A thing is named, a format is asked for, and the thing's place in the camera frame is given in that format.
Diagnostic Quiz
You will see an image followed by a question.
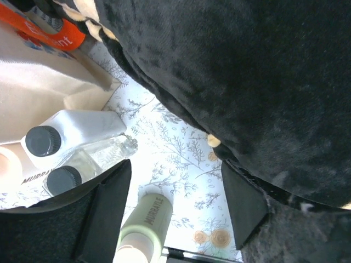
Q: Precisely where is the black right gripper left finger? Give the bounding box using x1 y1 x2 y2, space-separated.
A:
74 159 132 262

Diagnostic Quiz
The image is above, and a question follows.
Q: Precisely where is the beige canvas tote bag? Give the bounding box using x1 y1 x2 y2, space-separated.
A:
0 0 121 145

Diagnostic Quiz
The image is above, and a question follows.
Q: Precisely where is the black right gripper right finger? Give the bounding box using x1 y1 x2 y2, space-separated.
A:
221 161 269 250

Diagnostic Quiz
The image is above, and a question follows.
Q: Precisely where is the black floral plush blanket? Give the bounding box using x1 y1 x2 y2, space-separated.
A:
52 1 350 262

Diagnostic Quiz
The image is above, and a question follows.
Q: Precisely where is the white square bottle black cap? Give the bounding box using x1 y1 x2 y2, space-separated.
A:
20 110 126 170

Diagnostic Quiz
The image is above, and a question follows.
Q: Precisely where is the green cylindrical bottle beige cap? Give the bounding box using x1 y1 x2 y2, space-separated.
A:
113 193 173 262

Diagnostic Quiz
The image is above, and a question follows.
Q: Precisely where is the clear square bottle black cap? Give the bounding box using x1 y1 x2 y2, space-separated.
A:
43 134 138 197

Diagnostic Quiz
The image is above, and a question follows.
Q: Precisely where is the floral patterned table mat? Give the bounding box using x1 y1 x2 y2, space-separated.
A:
0 41 244 263

